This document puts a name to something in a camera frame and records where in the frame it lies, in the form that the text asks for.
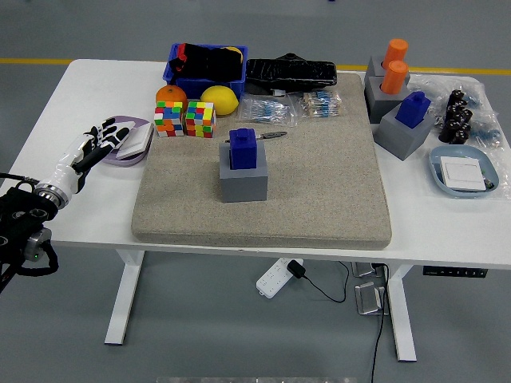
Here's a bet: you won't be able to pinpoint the yellow item in bin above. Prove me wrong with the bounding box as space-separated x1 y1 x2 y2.
221 45 244 63

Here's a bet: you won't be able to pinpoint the white table leg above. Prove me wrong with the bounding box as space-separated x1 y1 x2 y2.
385 265 418 363
104 251 145 346

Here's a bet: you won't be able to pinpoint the clear bags of blue components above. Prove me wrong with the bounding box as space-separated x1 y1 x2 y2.
406 73 506 148

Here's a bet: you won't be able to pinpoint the black table control panel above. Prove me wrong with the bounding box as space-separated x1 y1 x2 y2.
422 266 489 278

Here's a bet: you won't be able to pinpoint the clear bag of blue resistors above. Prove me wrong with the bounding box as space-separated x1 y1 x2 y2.
237 93 299 128

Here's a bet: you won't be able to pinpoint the metal floor bracket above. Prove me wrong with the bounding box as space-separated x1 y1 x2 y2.
351 262 386 278
354 281 390 316

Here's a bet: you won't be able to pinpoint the orange fruit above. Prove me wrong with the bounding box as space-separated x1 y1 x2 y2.
155 85 188 111

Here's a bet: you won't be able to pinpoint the light blue tray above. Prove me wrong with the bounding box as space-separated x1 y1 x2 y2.
429 144 499 199

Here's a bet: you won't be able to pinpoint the yellow lemon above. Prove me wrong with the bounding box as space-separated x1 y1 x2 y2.
200 85 240 116

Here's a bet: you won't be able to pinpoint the grey round-hole holder block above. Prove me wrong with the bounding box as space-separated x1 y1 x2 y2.
363 74 408 124
366 55 411 81

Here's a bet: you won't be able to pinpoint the orange cylinder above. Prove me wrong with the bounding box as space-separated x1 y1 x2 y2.
383 38 410 67
380 60 410 96

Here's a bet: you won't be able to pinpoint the grey-brown table mat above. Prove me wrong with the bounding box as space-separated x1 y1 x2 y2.
131 72 393 251

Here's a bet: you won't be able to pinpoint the black cloth bundle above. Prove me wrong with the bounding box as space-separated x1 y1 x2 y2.
167 42 245 83

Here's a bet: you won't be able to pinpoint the purple tray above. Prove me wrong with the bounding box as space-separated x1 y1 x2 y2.
95 114 156 168

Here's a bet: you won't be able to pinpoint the clear bag of mixed resistors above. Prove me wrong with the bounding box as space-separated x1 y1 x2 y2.
295 89 344 119

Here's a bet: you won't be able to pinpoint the black power adapter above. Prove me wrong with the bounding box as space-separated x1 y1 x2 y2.
287 259 307 280

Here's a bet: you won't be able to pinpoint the black floor cable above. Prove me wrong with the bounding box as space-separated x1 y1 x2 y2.
369 263 390 383

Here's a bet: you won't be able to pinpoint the black keyboard in plastic wrap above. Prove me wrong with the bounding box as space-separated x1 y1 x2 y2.
244 52 338 93

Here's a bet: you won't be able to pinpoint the blue seal stamp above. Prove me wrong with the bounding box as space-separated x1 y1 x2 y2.
228 127 258 171
394 91 431 129

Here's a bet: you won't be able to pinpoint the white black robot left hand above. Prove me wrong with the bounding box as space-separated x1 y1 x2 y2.
50 116 131 196

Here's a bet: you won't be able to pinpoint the colourful puzzle cube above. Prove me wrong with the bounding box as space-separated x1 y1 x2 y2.
154 100 184 138
184 101 217 139

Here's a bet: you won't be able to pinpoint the blue plastic bin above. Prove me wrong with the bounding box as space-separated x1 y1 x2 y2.
162 42 248 101

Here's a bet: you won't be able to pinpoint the grey square seal holder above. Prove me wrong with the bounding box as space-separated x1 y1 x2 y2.
373 107 434 161
218 142 268 203

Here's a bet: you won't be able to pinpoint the white power strip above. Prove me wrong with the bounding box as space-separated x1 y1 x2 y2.
255 257 296 299

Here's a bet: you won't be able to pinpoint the black adapter cable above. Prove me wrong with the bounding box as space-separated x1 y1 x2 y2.
303 261 351 303

